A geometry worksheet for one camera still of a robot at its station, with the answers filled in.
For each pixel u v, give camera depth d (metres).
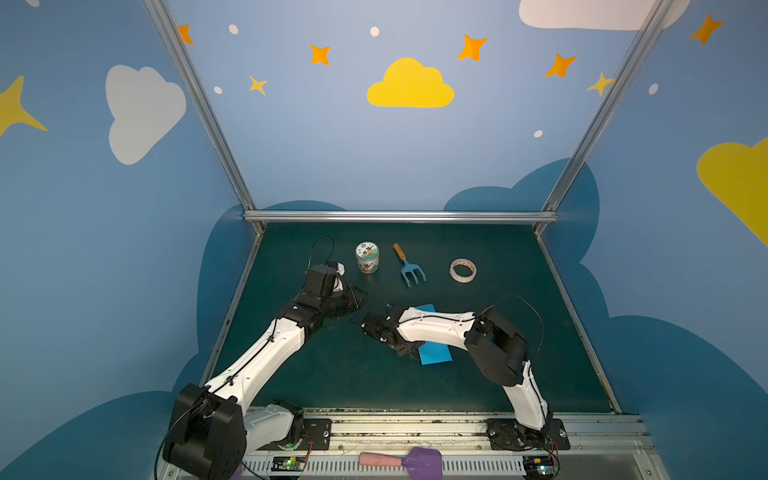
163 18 0.69
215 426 0.40
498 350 0.51
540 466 0.71
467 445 0.74
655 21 0.70
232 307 1.03
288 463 0.72
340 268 0.78
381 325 0.67
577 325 1.01
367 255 1.02
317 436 0.75
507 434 0.75
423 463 0.69
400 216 1.28
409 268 1.07
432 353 0.84
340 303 0.71
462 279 1.07
